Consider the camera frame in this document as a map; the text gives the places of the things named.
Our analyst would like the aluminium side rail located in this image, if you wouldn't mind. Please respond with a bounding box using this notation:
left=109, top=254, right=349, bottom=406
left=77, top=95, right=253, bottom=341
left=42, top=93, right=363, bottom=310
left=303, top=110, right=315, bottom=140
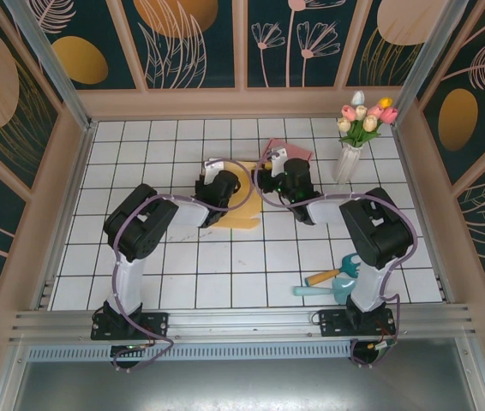
left=32, top=121, right=98, bottom=312
left=392, top=121, right=456, bottom=303

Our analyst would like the aluminium mounting rail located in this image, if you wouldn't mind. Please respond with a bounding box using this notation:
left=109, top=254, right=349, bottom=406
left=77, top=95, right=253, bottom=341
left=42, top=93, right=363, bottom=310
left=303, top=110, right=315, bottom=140
left=9, top=304, right=477, bottom=343

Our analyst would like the artificial tulip bouquet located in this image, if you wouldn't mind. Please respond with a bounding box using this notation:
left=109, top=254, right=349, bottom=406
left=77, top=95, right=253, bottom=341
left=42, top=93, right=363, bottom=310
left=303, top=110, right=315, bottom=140
left=337, top=90, right=399, bottom=150

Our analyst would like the white ribbed vase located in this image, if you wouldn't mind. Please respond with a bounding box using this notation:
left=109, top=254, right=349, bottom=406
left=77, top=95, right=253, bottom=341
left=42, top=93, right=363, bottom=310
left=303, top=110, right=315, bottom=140
left=332, top=144, right=363, bottom=185

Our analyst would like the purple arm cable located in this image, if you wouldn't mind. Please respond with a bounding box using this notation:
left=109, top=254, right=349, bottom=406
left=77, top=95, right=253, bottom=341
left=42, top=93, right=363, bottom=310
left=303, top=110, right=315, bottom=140
left=254, top=149, right=419, bottom=369
left=111, top=158, right=254, bottom=372

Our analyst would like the teal rake with wooden handle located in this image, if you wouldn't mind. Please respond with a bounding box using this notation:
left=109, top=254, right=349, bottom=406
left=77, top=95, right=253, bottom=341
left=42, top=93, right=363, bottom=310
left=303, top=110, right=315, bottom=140
left=304, top=252, right=363, bottom=287

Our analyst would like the black round cable port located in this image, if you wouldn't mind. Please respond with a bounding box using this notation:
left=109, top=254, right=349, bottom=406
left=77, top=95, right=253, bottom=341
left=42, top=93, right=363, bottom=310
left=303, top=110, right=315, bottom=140
left=349, top=340, right=398, bottom=368
left=109, top=344, right=149, bottom=372

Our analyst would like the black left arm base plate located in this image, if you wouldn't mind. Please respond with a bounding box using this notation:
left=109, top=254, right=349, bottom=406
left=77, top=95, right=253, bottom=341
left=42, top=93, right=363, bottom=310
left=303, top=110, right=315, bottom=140
left=91, top=311, right=170, bottom=342

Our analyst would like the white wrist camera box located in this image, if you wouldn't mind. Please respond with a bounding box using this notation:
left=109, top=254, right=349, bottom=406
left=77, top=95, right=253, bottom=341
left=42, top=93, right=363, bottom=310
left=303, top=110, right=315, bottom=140
left=267, top=146, right=290, bottom=177
left=201, top=158, right=225, bottom=184

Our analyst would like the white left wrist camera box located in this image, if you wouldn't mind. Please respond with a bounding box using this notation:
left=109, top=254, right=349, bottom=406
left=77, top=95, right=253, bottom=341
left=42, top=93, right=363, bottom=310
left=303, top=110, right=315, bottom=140
left=201, top=158, right=225, bottom=184

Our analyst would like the grey slotted cable duct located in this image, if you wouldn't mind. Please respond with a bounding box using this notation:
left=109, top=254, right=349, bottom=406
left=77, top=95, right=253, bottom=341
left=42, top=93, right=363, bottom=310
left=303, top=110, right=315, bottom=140
left=26, top=342, right=353, bottom=361

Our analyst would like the aluminium frame post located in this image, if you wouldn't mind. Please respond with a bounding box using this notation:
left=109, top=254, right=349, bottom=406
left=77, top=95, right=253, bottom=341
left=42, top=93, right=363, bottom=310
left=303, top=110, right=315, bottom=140
left=2, top=0, right=98, bottom=129
left=390, top=0, right=470, bottom=125

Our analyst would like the light blue toy shovel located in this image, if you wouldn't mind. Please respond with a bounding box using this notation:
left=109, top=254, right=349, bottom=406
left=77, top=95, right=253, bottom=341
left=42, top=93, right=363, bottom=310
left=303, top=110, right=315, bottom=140
left=292, top=276, right=360, bottom=306

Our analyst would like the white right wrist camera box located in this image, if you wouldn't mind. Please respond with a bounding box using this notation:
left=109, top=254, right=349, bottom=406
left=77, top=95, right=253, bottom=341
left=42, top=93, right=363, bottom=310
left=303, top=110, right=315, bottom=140
left=267, top=146, right=290, bottom=177

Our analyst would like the pink paper box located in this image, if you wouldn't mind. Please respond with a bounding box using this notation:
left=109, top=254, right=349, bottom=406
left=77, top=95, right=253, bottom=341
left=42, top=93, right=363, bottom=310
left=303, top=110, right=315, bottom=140
left=260, top=136, right=314, bottom=172

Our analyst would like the yellow paper box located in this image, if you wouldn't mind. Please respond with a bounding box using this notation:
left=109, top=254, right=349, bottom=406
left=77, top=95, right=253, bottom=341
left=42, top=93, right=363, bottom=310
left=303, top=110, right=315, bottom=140
left=212, top=158, right=265, bottom=232

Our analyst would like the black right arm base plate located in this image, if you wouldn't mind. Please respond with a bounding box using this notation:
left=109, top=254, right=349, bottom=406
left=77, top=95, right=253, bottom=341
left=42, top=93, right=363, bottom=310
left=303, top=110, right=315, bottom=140
left=318, top=308, right=397, bottom=339

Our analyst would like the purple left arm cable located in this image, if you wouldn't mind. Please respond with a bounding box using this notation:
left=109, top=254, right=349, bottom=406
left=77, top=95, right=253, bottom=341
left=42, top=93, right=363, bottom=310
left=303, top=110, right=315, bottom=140
left=111, top=158, right=254, bottom=372

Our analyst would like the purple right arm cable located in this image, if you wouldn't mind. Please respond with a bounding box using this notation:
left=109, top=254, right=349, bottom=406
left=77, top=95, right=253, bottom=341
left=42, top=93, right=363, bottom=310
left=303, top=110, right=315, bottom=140
left=254, top=149, right=419, bottom=369

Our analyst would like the grey metal sheet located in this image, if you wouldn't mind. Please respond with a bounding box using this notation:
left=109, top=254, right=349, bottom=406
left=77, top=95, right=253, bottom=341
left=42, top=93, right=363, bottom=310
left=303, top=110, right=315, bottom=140
left=0, top=342, right=485, bottom=411

